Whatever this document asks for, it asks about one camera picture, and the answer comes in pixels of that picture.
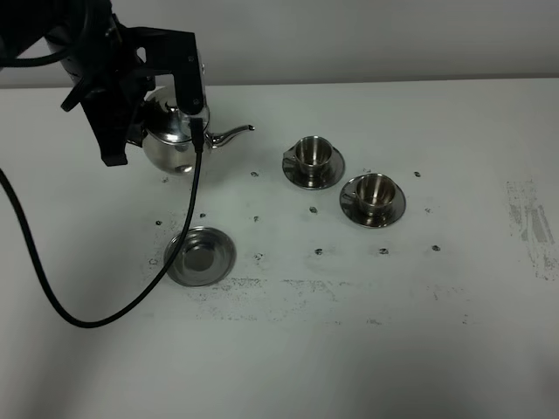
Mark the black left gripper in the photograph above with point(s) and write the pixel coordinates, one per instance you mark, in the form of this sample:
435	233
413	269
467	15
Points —
111	96

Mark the stainless steel teapot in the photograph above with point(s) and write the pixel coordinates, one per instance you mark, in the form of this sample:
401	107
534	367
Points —
168	140

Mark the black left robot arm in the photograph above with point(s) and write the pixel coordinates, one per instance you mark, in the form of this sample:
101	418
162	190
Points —
38	33

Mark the steel saucer under teapot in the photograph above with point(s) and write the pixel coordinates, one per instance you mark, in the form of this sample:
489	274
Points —
206	257

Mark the rear stainless steel teacup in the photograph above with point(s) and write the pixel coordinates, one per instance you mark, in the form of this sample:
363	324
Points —
309	156

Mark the stainless steel teacup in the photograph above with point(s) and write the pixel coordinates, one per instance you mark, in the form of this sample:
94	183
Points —
309	156
373	194

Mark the rear stainless steel saucer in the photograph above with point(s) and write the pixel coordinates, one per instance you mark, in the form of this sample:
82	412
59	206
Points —
332	176

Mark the stainless steel saucer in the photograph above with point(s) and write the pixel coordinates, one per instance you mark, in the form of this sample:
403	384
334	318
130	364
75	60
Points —
332	176
375	222

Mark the front stainless steel saucer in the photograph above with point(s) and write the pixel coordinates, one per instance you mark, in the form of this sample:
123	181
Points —
375	222

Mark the front stainless steel teacup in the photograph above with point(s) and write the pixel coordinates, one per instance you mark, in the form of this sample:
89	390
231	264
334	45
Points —
373	194

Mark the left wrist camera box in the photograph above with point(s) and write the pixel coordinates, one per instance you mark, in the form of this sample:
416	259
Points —
174	53

